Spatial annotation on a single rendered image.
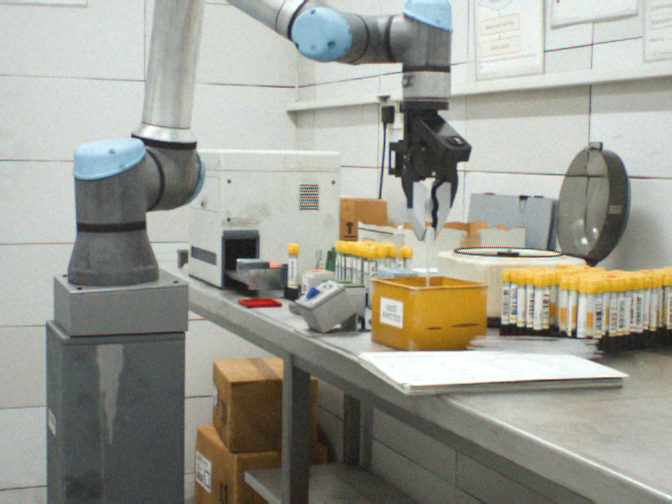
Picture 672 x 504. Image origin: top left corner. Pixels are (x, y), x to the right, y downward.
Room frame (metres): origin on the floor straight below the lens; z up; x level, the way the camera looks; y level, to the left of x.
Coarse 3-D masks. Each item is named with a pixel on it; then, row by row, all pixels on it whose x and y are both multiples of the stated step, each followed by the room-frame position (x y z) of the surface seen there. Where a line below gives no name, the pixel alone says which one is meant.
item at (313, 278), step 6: (306, 270) 2.10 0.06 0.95; (312, 270) 2.11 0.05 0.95; (318, 270) 2.11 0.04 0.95; (324, 270) 2.11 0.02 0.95; (306, 276) 2.08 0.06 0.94; (312, 276) 2.07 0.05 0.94; (318, 276) 2.07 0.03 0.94; (324, 276) 2.08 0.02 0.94; (330, 276) 2.08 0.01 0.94; (306, 282) 2.08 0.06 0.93; (312, 282) 2.07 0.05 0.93; (318, 282) 2.07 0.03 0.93; (306, 288) 2.08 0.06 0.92
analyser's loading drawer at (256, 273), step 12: (240, 264) 2.36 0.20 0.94; (252, 264) 2.33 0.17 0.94; (264, 264) 2.34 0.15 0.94; (228, 276) 2.42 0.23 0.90; (240, 276) 2.33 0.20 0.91; (252, 276) 2.27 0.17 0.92; (264, 276) 2.28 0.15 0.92; (276, 276) 2.29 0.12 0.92; (252, 288) 2.27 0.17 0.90; (264, 288) 2.28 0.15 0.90; (276, 288) 2.29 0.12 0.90
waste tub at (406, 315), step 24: (384, 288) 1.73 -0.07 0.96; (408, 288) 1.67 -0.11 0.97; (432, 288) 1.67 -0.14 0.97; (456, 288) 1.69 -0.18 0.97; (480, 288) 1.71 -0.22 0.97; (384, 312) 1.73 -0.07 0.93; (408, 312) 1.67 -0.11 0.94; (432, 312) 1.67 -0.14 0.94; (456, 312) 1.69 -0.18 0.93; (480, 312) 1.71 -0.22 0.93; (384, 336) 1.73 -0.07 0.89; (408, 336) 1.67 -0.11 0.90; (432, 336) 1.67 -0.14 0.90; (456, 336) 1.69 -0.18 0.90
